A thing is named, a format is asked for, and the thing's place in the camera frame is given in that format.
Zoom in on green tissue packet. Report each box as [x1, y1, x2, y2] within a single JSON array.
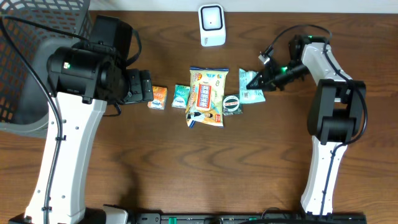
[[172, 85, 190, 109]]

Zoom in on light green snack packet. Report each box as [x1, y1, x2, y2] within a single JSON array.
[[239, 68, 266, 104]]

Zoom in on orange snack packet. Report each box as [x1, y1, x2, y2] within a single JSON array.
[[147, 86, 168, 110]]

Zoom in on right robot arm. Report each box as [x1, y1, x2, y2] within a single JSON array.
[[246, 35, 367, 217]]

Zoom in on black round-logo snack packet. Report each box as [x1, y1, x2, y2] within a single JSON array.
[[222, 95, 243, 116]]

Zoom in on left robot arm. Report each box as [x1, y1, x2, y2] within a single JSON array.
[[11, 41, 153, 223]]

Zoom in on yellow snack bag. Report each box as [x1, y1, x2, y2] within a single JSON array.
[[185, 67, 229, 128]]

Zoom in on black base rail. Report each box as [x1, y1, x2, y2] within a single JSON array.
[[134, 210, 367, 224]]

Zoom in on dark grey plastic basket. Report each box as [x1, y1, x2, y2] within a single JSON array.
[[1, 0, 92, 138]]

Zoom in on white barcode scanner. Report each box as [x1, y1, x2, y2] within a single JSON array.
[[198, 4, 226, 47]]

